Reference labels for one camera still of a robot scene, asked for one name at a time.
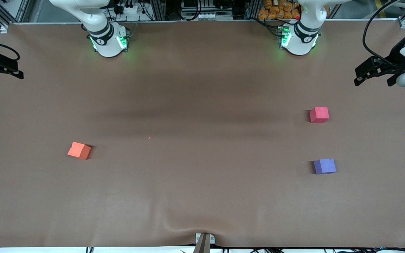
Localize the white connector block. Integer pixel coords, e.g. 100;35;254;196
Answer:
184;12;232;21

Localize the metal table clamp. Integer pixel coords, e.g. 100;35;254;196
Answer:
193;233;216;253

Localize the orange foam block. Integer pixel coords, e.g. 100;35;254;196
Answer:
67;142;92;160

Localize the white power strip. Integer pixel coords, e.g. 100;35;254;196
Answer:
119;4;144;15

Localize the red foam block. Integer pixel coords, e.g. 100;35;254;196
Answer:
309;106;330;124

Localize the purple foam block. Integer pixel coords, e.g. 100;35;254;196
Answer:
313;158;337;175

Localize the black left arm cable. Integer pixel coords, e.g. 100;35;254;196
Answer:
362;0;401;68

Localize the bag of orange items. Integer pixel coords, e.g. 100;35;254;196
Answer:
257;0;301;20

